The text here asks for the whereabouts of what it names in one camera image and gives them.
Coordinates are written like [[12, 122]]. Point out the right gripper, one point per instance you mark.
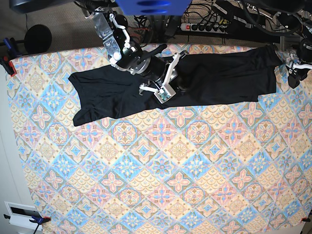
[[159, 72]]

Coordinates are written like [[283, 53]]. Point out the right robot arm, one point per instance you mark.
[[126, 55]]

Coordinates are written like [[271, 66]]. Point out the white power strip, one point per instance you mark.
[[204, 28]]

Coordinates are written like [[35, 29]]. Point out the black round stool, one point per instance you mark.
[[37, 39]]

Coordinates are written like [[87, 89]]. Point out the white floor vent box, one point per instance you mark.
[[20, 215]]

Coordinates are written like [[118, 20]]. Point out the patterned tablecloth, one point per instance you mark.
[[226, 169]]

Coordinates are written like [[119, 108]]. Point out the blue orange clamp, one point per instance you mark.
[[36, 220], [5, 61]]

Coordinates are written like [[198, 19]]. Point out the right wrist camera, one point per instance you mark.
[[165, 93]]

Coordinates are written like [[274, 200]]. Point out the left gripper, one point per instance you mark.
[[298, 67]]

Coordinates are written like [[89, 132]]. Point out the blue orange clamp upper left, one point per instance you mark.
[[5, 61]]

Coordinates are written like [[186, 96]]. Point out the black t-shirt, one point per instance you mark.
[[211, 79]]

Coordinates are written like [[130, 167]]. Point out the orange clamp lower right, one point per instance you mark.
[[307, 219]]

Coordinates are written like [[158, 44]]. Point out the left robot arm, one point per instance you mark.
[[294, 17]]

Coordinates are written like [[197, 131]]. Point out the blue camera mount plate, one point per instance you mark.
[[153, 7]]

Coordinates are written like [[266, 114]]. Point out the blue orange clamp lower left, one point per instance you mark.
[[36, 220]]

